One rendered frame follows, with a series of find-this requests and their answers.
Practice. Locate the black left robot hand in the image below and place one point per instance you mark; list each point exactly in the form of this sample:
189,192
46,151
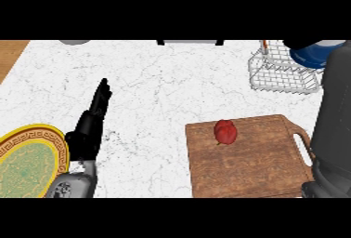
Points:
92,124

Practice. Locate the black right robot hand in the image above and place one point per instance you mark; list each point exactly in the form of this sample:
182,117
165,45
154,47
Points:
300,44

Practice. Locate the blue can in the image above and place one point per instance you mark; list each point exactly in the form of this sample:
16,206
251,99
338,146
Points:
311,58

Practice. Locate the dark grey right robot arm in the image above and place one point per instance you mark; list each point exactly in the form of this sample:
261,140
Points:
335,124

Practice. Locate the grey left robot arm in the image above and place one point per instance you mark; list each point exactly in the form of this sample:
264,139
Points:
75,186

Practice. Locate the brown wooden cutting board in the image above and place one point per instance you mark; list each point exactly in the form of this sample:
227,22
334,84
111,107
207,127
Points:
251,164

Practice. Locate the yellow patterned plate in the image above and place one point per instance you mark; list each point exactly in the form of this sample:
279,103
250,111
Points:
27,164

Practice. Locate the pale appliance with black legs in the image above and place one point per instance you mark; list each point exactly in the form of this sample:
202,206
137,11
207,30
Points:
189,41

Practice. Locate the grey round object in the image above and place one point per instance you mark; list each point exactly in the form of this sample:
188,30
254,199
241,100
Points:
74,42

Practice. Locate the red bell pepper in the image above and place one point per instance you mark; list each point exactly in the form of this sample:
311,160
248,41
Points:
226,132

